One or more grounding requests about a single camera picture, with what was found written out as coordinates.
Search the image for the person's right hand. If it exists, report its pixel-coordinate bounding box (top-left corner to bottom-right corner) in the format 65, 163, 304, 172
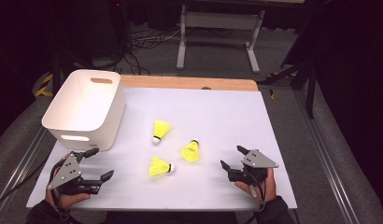
234, 167, 277, 208

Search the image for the hand-held gripper cable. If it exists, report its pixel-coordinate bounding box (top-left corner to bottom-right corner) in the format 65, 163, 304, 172
49, 160, 72, 222
246, 174, 269, 214

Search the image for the tangle of black floor cables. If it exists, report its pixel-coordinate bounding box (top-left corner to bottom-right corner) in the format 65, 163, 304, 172
111, 26, 184, 76

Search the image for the person's left hand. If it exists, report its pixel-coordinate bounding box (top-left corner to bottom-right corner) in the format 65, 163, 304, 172
44, 153, 92, 210

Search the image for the thin black cable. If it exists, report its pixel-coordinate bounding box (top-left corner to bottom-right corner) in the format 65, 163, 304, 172
0, 155, 55, 208

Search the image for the black yellow hazard tape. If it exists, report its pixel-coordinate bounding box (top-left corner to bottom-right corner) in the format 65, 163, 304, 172
35, 73, 54, 98

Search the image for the black tripod stand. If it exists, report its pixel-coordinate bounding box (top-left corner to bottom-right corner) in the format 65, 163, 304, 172
50, 50, 97, 94

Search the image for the left hand-held gripper cable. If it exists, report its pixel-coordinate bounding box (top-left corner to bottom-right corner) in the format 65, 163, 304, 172
49, 160, 72, 222

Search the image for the right hand-held gripper cable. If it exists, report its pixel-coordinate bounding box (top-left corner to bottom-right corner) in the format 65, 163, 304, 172
246, 174, 269, 214

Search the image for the dark curtain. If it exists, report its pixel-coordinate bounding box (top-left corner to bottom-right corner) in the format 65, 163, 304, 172
314, 0, 383, 218
0, 0, 60, 143

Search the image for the white table mat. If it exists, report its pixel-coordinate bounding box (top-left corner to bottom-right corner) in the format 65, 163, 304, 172
25, 87, 298, 210

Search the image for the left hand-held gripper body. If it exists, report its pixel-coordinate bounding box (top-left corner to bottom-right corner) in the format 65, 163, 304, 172
47, 151, 102, 196

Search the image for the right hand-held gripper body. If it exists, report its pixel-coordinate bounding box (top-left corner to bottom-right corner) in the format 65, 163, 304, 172
227, 148, 279, 187

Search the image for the black metal stand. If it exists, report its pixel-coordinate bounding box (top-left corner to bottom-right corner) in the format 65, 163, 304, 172
258, 60, 317, 119

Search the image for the yellow shuttlecock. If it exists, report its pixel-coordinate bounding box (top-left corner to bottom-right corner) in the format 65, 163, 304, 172
151, 119, 173, 146
179, 138, 201, 163
149, 155, 177, 178

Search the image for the grey metal table frame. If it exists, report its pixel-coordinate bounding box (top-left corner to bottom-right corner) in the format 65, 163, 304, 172
176, 4, 266, 75

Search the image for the white plastic bin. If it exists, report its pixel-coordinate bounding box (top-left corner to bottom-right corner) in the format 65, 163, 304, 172
41, 68, 126, 152

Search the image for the grey metal floor rail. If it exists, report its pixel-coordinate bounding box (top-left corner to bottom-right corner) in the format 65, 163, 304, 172
292, 90, 360, 224
0, 126, 57, 223

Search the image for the wooden table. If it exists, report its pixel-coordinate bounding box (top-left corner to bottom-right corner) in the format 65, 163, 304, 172
120, 74, 259, 92

